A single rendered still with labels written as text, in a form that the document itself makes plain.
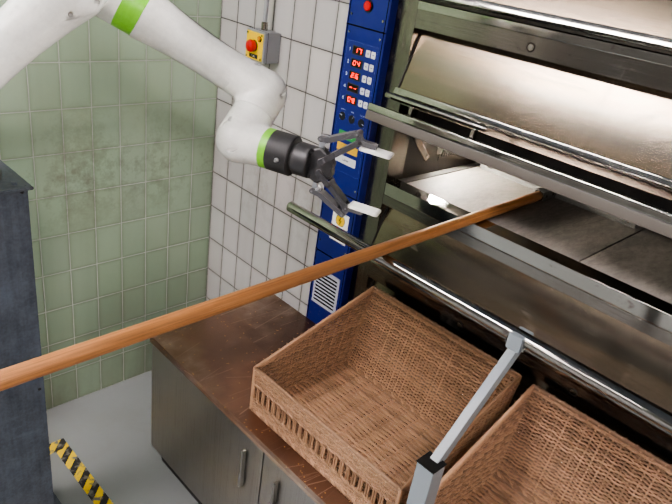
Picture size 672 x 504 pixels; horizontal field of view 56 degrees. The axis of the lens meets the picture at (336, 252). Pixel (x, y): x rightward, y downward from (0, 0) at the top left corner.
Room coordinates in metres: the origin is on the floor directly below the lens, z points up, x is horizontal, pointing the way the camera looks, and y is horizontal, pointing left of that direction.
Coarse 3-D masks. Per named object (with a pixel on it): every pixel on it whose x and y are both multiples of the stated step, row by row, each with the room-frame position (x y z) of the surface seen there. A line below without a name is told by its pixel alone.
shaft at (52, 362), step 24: (480, 216) 1.60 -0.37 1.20; (408, 240) 1.38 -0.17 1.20; (336, 264) 1.20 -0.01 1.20; (264, 288) 1.05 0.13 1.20; (288, 288) 1.09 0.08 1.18; (192, 312) 0.93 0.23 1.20; (216, 312) 0.96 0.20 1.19; (120, 336) 0.83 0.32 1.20; (144, 336) 0.86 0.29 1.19; (48, 360) 0.75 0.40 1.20; (72, 360) 0.77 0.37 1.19; (0, 384) 0.69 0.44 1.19
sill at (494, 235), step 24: (384, 192) 1.82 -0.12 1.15; (408, 192) 1.77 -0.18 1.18; (432, 216) 1.69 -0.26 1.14; (456, 216) 1.64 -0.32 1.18; (480, 240) 1.58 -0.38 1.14; (504, 240) 1.53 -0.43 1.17; (528, 240) 1.54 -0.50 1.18; (552, 264) 1.44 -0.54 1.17; (576, 264) 1.44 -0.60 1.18; (600, 288) 1.35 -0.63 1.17; (624, 288) 1.34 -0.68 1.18; (648, 312) 1.27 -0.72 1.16
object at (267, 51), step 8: (248, 32) 2.20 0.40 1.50; (256, 32) 2.17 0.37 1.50; (264, 32) 2.15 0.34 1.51; (272, 32) 2.18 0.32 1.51; (256, 40) 2.17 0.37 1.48; (264, 40) 2.14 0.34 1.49; (272, 40) 2.17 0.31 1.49; (256, 48) 2.16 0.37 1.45; (264, 48) 2.14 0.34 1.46; (272, 48) 2.17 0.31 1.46; (248, 56) 2.19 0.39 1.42; (256, 56) 2.16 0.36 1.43; (264, 56) 2.15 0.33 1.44; (272, 56) 2.17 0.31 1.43
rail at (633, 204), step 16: (384, 112) 1.67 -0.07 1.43; (432, 128) 1.56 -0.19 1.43; (464, 144) 1.49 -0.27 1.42; (480, 144) 1.47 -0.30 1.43; (512, 160) 1.40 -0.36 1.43; (528, 160) 1.39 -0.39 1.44; (560, 176) 1.32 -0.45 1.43; (592, 192) 1.27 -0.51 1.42; (608, 192) 1.25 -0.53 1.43; (640, 208) 1.20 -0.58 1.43; (656, 208) 1.19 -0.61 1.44
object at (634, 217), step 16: (368, 112) 1.71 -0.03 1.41; (400, 128) 1.62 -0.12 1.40; (416, 128) 1.59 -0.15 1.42; (432, 144) 1.55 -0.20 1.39; (448, 144) 1.52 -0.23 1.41; (480, 160) 1.45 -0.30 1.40; (496, 160) 1.43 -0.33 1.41; (528, 176) 1.37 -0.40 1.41; (544, 176) 1.35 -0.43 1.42; (560, 192) 1.31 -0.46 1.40; (576, 192) 1.29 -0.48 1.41; (608, 208) 1.24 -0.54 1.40; (624, 208) 1.22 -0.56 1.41; (640, 224) 1.19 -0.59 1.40; (656, 224) 1.17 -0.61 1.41
